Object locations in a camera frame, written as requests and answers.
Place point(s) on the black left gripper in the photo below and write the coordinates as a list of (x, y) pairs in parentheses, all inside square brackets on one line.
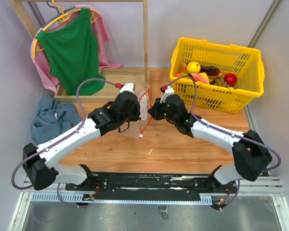
[(136, 117)]

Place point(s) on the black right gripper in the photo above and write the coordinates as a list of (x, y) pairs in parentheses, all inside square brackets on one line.
[(155, 109)]

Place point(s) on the clear zip top bag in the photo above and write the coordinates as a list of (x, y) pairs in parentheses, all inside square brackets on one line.
[(136, 129)]

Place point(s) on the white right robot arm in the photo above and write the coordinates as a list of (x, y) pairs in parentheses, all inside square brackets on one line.
[(250, 155)]

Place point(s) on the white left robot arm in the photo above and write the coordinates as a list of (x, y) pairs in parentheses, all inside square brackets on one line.
[(43, 168)]

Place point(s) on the green tank top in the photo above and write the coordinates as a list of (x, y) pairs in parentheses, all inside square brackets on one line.
[(72, 52)]

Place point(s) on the orange toy carrot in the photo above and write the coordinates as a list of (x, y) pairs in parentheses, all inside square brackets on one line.
[(182, 72)]

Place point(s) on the pink toy watermelon slice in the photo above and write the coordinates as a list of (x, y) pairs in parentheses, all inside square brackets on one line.
[(201, 77)]

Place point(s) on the yellow toy lemon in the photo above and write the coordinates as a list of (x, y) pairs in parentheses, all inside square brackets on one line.
[(193, 68)]

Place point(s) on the dark red toy eggplant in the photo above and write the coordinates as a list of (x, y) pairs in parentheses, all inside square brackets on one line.
[(211, 71)]

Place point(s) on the toy grape bunch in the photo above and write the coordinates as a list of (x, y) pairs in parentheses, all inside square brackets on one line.
[(221, 83)]

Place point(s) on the blue crumpled cloth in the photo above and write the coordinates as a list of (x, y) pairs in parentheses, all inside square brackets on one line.
[(53, 119)]

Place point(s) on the wooden clothes rack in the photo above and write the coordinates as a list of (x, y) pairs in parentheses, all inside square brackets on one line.
[(140, 76)]

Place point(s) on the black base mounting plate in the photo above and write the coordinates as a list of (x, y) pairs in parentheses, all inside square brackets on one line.
[(143, 193)]

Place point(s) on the red toy apple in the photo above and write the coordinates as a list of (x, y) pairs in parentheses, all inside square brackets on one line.
[(230, 79)]

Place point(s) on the pink shirt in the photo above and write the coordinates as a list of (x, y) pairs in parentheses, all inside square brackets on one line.
[(41, 61)]

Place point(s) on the yellow plastic shopping basket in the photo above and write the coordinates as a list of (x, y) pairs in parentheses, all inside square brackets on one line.
[(246, 63)]

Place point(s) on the yellow clothes hanger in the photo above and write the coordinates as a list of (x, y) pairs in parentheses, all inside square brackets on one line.
[(63, 16)]

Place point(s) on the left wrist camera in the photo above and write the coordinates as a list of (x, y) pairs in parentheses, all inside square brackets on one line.
[(129, 86)]

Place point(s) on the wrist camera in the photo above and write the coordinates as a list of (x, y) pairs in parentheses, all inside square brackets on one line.
[(129, 86), (167, 91)]

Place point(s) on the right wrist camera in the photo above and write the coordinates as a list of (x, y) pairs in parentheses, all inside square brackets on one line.
[(167, 91)]

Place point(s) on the white slotted cable duct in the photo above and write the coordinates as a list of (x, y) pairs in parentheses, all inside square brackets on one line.
[(86, 198)]

